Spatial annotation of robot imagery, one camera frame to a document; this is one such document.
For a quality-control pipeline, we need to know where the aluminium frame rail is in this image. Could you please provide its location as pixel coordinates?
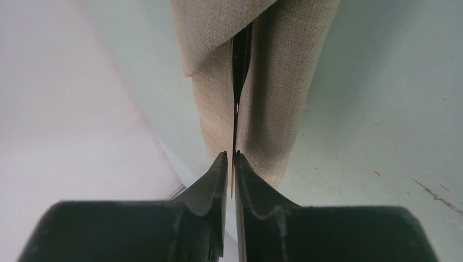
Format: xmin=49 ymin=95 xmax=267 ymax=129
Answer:
xmin=165 ymin=184 xmax=187 ymax=201

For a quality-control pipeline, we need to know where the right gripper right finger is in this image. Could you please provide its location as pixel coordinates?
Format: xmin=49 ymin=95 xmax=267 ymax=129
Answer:
xmin=234 ymin=153 xmax=437 ymax=261

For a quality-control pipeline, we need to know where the beige cloth napkin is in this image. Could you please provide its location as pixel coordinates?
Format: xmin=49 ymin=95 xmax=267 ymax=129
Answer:
xmin=170 ymin=1 xmax=339 ymax=187

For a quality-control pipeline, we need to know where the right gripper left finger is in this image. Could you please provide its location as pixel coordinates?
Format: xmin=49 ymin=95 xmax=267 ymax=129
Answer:
xmin=19 ymin=152 xmax=228 ymax=261

